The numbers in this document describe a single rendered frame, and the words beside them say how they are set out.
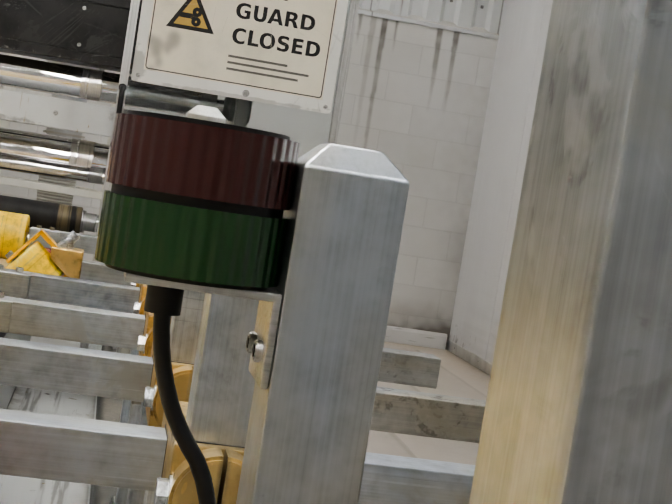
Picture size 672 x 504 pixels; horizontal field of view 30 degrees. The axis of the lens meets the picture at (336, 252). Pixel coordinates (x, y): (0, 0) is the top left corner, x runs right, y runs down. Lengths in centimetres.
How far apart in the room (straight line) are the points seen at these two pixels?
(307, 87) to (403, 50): 660
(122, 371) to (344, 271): 56
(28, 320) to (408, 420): 40
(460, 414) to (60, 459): 39
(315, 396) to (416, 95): 915
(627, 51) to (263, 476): 27
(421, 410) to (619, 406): 83
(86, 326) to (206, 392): 55
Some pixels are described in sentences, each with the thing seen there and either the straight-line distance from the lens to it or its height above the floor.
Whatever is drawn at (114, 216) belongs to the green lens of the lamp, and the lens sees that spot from 39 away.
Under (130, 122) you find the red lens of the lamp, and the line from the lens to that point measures 39.
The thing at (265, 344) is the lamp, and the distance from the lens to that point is 40.
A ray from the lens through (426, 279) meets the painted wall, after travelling 961.
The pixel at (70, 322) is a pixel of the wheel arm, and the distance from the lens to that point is 120.
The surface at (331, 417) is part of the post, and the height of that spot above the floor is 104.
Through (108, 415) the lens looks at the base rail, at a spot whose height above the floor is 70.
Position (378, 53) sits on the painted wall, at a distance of 950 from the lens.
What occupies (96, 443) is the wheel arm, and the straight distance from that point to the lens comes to 70.
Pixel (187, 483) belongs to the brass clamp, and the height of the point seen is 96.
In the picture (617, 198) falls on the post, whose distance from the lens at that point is 15.
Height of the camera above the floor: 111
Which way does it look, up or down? 3 degrees down
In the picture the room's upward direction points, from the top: 9 degrees clockwise
